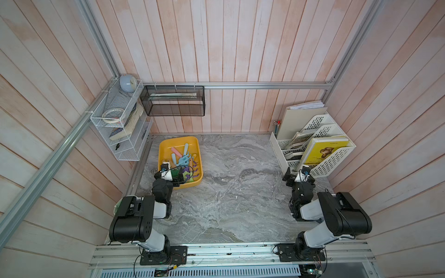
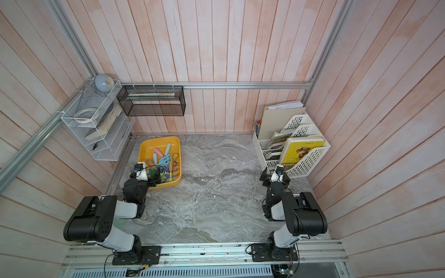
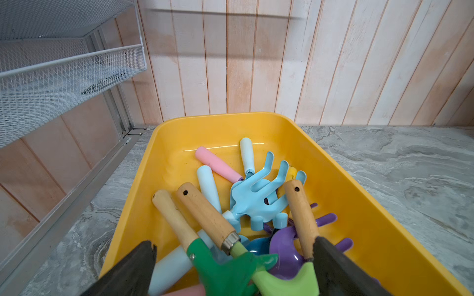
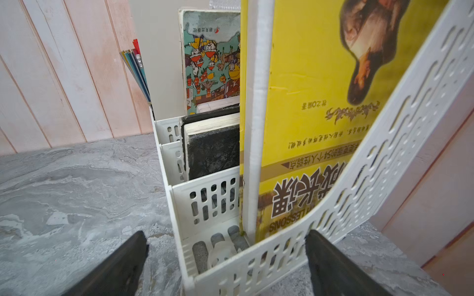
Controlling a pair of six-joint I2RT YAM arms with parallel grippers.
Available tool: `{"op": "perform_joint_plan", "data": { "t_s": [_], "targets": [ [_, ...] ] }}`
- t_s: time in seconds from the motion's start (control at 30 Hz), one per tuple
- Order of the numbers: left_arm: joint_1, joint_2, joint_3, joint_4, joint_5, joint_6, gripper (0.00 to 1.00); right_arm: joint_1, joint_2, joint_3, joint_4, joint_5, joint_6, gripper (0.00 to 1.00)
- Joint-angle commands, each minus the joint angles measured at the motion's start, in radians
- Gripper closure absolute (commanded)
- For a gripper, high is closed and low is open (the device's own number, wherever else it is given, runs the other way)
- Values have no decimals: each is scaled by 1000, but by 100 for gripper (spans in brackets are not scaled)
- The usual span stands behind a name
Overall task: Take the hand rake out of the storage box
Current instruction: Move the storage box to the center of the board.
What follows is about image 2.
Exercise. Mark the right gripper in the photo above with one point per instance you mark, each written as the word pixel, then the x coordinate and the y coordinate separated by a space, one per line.
pixel 268 178

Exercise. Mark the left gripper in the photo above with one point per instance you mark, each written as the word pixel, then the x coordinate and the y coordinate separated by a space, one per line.
pixel 153 183

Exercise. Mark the yellow storage box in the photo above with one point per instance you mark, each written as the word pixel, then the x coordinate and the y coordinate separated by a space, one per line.
pixel 171 175

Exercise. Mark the light blue hand rake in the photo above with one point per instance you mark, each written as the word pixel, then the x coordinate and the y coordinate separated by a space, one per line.
pixel 165 160

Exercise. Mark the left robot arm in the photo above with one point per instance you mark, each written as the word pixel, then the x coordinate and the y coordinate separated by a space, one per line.
pixel 92 221

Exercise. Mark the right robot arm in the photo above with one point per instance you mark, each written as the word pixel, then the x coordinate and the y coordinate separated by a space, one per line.
pixel 302 217

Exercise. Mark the yellow picture book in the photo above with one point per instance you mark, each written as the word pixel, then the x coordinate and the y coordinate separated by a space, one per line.
pixel 295 149

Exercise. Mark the white desktop file organizer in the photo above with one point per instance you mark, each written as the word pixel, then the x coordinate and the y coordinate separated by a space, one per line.
pixel 269 151

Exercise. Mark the bundle of pencils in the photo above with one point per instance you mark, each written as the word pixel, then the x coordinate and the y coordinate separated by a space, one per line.
pixel 257 125

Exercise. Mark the beige folder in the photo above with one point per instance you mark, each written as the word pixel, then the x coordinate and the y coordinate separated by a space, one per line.
pixel 275 120

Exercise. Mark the old book on shelf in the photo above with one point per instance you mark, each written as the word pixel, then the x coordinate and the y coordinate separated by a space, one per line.
pixel 105 123

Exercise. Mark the papers in mesh basket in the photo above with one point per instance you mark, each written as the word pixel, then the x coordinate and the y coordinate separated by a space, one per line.
pixel 150 96

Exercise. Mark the roll of white tape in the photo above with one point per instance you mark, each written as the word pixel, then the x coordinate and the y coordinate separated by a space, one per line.
pixel 86 115

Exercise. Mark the pale blue round clock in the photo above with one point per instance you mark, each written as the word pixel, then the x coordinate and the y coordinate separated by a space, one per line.
pixel 104 83

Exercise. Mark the pink handled garden tool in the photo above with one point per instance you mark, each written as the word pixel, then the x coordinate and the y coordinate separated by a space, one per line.
pixel 158 152

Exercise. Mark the black mesh wall basket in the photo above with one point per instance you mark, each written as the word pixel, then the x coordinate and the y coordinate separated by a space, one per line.
pixel 174 107

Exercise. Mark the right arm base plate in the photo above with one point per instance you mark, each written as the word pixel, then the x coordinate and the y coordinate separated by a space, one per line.
pixel 263 252

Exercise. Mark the white wire wall shelf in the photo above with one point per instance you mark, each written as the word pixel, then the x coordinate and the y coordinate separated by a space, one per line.
pixel 106 148

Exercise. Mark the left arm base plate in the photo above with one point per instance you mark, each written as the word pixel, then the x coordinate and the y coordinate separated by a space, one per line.
pixel 144 255

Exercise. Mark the aluminium front rail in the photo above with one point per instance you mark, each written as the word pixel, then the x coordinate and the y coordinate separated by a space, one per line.
pixel 208 254

